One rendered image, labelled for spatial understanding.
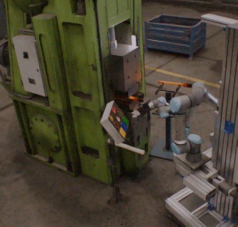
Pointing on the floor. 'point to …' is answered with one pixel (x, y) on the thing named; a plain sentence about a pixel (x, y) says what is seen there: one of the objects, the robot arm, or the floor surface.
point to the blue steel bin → (175, 34)
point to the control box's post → (115, 166)
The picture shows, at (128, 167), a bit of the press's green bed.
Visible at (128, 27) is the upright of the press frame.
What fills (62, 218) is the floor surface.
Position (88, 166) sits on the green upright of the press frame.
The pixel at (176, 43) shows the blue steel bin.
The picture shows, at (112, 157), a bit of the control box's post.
